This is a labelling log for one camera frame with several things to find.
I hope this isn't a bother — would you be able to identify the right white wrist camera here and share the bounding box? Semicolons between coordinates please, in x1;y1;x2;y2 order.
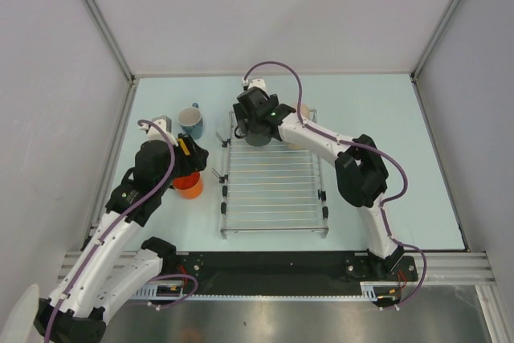
242;77;267;92

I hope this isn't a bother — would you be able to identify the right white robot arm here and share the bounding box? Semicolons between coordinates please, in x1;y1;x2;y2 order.
233;86;404;280

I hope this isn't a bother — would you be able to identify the light blue mug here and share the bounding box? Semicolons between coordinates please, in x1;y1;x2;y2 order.
177;103;204;140

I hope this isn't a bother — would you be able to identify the white slotted cable duct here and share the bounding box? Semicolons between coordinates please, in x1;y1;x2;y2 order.
130;282;401;304

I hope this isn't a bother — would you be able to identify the purple cable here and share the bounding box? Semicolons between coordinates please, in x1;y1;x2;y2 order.
243;60;429;312
42;118;200;340

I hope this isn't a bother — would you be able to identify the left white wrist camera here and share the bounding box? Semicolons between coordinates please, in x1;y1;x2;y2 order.
137;115;178;146

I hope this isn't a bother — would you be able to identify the dark grey mug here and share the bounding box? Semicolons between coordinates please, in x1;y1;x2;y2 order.
234;126;271;147

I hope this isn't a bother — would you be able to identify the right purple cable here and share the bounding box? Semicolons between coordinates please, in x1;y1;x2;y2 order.
243;60;429;312

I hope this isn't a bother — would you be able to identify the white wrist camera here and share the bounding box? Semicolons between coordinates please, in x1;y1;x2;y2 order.
242;77;267;92
137;115;178;146

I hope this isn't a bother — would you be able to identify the metal wire dish rack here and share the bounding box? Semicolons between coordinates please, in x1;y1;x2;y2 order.
213;112;328;239

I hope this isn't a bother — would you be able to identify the orange mug black handle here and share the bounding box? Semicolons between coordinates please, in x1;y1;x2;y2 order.
170;172;203;199

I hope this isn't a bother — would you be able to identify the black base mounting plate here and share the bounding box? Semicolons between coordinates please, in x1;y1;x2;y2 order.
162;251;418;293

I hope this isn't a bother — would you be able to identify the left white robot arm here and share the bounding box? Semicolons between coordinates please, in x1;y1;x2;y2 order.
34;134;209;342

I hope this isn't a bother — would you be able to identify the beige printed mug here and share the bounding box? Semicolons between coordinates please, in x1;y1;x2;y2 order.
279;104;311;150

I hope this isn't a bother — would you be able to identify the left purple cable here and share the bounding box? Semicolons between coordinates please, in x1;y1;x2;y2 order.
42;118;200;340

